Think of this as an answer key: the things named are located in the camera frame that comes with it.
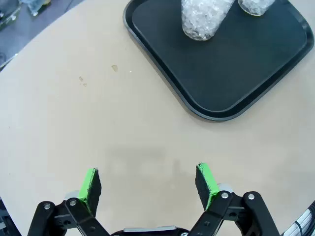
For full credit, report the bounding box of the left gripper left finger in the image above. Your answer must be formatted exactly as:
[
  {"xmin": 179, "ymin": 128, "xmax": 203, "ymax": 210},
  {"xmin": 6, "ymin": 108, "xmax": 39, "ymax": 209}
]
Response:
[{"xmin": 27, "ymin": 168, "xmax": 111, "ymax": 236}]

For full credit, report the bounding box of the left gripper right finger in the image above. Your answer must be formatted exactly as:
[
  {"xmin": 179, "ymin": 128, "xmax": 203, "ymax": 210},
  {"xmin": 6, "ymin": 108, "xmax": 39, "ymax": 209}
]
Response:
[{"xmin": 189, "ymin": 162, "xmax": 280, "ymax": 236}]

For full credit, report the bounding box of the clear plastic cup with ice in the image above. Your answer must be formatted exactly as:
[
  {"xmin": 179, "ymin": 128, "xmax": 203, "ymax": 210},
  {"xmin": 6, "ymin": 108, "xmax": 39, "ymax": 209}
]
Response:
[{"xmin": 181, "ymin": 0, "xmax": 234, "ymax": 42}]

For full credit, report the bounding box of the iced cup with amber drink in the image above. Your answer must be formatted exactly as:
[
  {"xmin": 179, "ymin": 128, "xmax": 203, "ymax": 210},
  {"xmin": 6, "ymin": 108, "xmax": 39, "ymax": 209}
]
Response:
[{"xmin": 237, "ymin": 0, "xmax": 275, "ymax": 17}]

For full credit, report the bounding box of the black plastic serving tray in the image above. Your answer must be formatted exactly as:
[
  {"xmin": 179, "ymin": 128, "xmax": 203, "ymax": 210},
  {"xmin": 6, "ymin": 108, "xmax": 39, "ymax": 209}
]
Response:
[{"xmin": 123, "ymin": 0, "xmax": 315, "ymax": 121}]

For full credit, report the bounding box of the clear glassy container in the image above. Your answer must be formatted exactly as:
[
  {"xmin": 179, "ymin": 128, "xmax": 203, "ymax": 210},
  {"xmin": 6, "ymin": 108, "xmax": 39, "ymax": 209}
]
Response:
[{"xmin": 21, "ymin": 0, "xmax": 57, "ymax": 17}]

